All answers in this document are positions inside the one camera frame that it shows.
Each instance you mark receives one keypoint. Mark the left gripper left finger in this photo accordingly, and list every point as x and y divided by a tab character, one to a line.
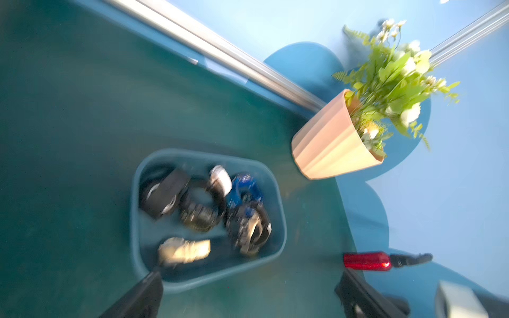
142	300

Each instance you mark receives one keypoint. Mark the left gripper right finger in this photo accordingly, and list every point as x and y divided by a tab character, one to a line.
360	299

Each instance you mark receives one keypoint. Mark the beige square watch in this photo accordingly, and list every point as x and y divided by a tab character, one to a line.
177	250

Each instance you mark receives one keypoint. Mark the black band smartwatch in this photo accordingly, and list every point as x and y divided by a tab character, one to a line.
161	197

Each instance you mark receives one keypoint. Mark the white strap silver watch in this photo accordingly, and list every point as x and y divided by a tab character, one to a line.
220	180

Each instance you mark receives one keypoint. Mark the transparent blue watch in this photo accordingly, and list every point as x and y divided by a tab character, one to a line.
244	189

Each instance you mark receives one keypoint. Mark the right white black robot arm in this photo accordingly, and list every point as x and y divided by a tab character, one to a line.
458	301

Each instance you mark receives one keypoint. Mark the blue plastic storage box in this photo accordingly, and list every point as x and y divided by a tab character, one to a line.
146	234

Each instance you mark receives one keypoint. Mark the red spray bottle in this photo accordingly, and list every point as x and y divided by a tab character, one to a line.
383	262

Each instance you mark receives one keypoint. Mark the peach ribbed flower pot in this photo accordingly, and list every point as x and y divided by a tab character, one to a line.
328	145

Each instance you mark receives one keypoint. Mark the artificial white flower plant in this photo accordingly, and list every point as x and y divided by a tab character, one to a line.
389	88

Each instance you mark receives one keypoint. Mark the aluminium frame back bar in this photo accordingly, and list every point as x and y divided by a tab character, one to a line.
173	22

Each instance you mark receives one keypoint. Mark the aluminium frame right post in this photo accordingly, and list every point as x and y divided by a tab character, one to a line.
472	33

